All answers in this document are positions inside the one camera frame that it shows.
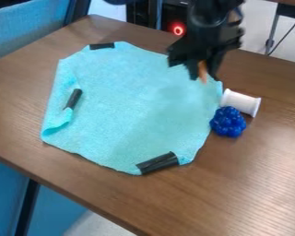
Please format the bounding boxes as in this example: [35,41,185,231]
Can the white spool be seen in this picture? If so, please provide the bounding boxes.
[218,88,264,119]

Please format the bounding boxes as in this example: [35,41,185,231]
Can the blue toy grapes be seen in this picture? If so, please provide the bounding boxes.
[207,105,249,138]

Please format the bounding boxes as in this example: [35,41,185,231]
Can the black computer tower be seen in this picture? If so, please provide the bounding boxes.
[124,0,194,39]

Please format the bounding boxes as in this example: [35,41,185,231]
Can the desk with grey leg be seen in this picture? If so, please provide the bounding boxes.
[263,0,295,56]

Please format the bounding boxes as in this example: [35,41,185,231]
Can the light blue cloth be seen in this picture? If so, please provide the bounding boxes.
[39,41,226,176]

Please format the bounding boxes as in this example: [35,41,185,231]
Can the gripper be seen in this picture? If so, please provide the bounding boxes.
[166,27,244,82]

